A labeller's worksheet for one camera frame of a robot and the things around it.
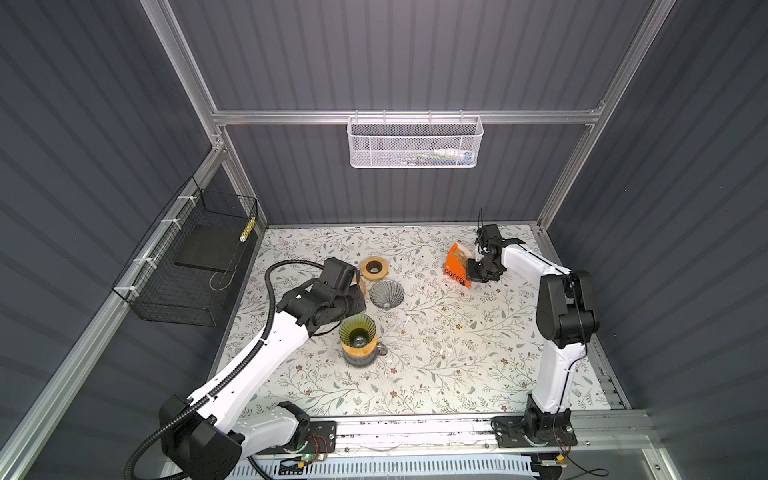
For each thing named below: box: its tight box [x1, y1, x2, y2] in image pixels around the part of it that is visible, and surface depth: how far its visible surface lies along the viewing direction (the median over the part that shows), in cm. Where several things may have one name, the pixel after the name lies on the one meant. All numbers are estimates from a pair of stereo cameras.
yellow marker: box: [239, 217, 256, 242], surface depth 84 cm
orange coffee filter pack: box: [443, 243, 475, 289], surface depth 102 cm
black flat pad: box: [174, 223, 247, 273], surface depth 79 cm
